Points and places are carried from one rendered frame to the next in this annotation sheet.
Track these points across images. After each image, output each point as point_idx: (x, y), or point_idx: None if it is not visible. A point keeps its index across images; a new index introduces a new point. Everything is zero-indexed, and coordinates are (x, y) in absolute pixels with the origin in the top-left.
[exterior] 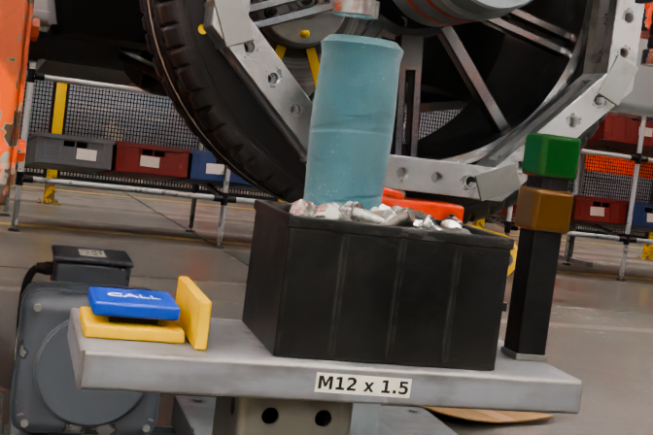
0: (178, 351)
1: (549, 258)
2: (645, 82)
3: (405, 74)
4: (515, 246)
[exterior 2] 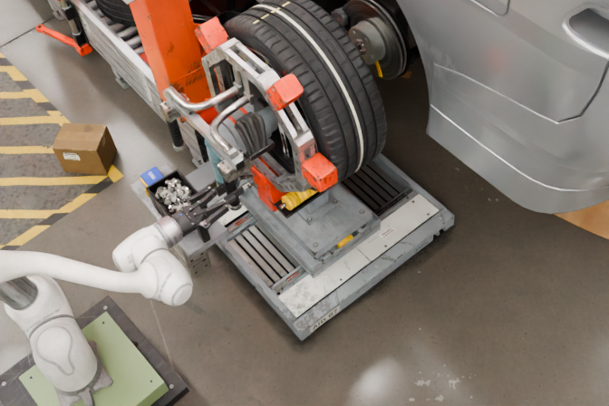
0: (143, 194)
1: (198, 227)
2: (475, 162)
3: (281, 133)
4: (289, 205)
